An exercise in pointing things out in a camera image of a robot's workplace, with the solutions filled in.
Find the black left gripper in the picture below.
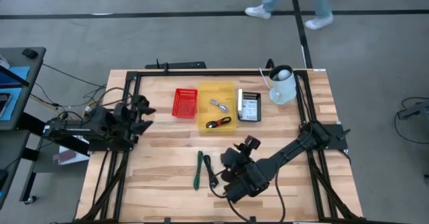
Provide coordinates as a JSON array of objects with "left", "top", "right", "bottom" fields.
[{"left": 115, "top": 95, "right": 157, "bottom": 142}]

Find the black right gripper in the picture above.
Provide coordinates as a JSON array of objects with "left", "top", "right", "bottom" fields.
[{"left": 219, "top": 135, "right": 262, "bottom": 185}]

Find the black cable with red tie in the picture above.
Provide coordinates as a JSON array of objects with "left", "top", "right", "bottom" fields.
[{"left": 204, "top": 116, "right": 233, "bottom": 129}]

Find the white cable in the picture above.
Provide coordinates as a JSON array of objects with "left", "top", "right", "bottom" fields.
[{"left": 208, "top": 98, "right": 230, "bottom": 114}]

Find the green braided cable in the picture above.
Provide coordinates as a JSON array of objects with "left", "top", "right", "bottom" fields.
[{"left": 192, "top": 150, "right": 205, "bottom": 191}]

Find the yellow plastic bin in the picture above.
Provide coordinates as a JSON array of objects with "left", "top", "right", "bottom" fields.
[{"left": 196, "top": 80, "right": 237, "bottom": 133}]

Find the red plastic basket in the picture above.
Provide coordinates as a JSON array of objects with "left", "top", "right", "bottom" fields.
[{"left": 171, "top": 88, "right": 198, "bottom": 120}]

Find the black plastic basket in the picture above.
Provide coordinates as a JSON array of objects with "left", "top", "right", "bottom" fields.
[{"left": 236, "top": 90, "right": 262, "bottom": 123}]

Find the black router with antennas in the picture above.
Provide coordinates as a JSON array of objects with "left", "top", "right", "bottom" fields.
[{"left": 144, "top": 58, "right": 208, "bottom": 70}]

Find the white desk lamp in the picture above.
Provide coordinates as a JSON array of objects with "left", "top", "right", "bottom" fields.
[{"left": 269, "top": 64, "right": 298, "bottom": 105}]

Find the white and maroon box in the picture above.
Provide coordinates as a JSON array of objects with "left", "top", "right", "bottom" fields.
[{"left": 52, "top": 145, "right": 90, "bottom": 166}]

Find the grey side desk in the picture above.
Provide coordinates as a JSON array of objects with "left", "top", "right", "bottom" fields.
[{"left": 0, "top": 46, "right": 47, "bottom": 131}]

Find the blue sheet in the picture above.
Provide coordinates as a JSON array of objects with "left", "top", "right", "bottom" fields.
[{"left": 0, "top": 66, "right": 31, "bottom": 121}]

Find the black computer mouse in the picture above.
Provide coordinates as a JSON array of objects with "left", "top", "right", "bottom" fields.
[{"left": 21, "top": 48, "right": 39, "bottom": 59}]

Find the black monitor edge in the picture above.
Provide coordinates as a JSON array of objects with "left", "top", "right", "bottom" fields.
[{"left": 0, "top": 64, "right": 30, "bottom": 88}]

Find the dark lower desk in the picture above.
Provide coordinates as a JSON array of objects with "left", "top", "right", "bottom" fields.
[{"left": 0, "top": 129, "right": 41, "bottom": 211}]

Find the person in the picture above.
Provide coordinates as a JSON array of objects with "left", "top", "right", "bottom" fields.
[{"left": 244, "top": 0, "right": 335, "bottom": 31}]

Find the black aluminium table frame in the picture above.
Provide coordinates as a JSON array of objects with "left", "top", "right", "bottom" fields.
[{"left": 76, "top": 68, "right": 367, "bottom": 224}]

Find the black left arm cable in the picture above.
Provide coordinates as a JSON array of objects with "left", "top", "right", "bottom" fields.
[{"left": 95, "top": 86, "right": 135, "bottom": 108}]

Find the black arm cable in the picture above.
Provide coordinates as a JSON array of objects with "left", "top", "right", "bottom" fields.
[
  {"left": 95, "top": 86, "right": 135, "bottom": 108},
  {"left": 207, "top": 168, "right": 286, "bottom": 224}
]

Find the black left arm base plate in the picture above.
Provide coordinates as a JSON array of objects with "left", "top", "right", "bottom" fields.
[{"left": 88, "top": 139, "right": 135, "bottom": 152}]

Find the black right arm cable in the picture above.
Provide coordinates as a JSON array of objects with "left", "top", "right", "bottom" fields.
[{"left": 207, "top": 168, "right": 286, "bottom": 224}]

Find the yellow floor cable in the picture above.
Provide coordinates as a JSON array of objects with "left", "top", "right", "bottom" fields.
[{"left": 80, "top": 98, "right": 105, "bottom": 121}]

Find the white lamp cord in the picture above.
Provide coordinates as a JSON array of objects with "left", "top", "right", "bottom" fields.
[{"left": 259, "top": 67, "right": 273, "bottom": 91}]

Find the black floor cable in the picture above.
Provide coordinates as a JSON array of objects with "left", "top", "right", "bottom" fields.
[{"left": 32, "top": 62, "right": 108, "bottom": 117}]

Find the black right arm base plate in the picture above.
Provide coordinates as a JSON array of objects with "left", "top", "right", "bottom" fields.
[{"left": 300, "top": 123, "right": 350, "bottom": 152}]

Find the black floor stand with cable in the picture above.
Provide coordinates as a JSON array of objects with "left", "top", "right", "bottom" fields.
[{"left": 394, "top": 96, "right": 429, "bottom": 145}]

